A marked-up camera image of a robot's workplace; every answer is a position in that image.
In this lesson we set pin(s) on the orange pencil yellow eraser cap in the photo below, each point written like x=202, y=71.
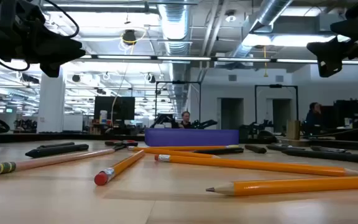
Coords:
x=191, y=147

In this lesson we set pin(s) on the white cabinet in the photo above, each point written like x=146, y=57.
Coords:
x=72, y=123

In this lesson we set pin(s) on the purple plastic supply box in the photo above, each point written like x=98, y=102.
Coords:
x=191, y=137

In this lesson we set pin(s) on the white building column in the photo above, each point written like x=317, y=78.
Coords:
x=51, y=102

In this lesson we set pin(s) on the black pen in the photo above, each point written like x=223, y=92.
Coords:
x=256, y=149
x=57, y=150
x=337, y=156
x=56, y=145
x=284, y=147
x=222, y=151

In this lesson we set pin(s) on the pale wood pencil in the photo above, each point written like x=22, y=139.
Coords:
x=57, y=158

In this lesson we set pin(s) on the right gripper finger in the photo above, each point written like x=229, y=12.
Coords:
x=322, y=49

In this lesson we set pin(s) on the person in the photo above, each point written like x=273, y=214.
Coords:
x=313, y=118
x=185, y=119

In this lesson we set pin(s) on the clear barrel black-grip pen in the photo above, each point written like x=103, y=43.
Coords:
x=328, y=149

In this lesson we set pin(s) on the black computer monitor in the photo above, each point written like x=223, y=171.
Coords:
x=117, y=109

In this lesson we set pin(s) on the black equipment cabinet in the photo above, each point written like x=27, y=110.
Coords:
x=356, y=115

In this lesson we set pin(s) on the red and black scissors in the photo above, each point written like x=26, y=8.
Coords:
x=126, y=143

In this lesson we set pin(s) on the white wipes canister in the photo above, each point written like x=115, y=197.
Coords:
x=103, y=116

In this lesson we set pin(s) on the long ceiling light rail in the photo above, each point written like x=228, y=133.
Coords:
x=182, y=58

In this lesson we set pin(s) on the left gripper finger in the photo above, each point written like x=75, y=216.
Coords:
x=73, y=51

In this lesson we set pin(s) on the black gantry frame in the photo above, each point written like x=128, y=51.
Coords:
x=275, y=86
x=179, y=82

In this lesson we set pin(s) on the orange pencil red eraser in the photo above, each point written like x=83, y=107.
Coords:
x=259, y=165
x=120, y=168

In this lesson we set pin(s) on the rectangular ceiling light panel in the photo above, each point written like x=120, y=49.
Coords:
x=291, y=40

